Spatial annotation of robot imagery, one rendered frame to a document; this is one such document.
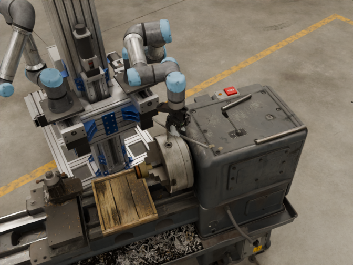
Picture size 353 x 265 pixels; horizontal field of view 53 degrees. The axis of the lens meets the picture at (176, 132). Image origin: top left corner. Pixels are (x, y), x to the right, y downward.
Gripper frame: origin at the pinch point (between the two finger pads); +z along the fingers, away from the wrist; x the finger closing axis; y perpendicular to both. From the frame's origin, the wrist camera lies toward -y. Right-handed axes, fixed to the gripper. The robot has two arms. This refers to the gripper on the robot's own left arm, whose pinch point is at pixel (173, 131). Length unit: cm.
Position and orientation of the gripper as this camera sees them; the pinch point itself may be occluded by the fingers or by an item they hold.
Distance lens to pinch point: 165.5
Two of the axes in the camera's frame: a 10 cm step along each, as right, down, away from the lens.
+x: 6.5, -5.9, 4.7
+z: 0.1, 6.3, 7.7
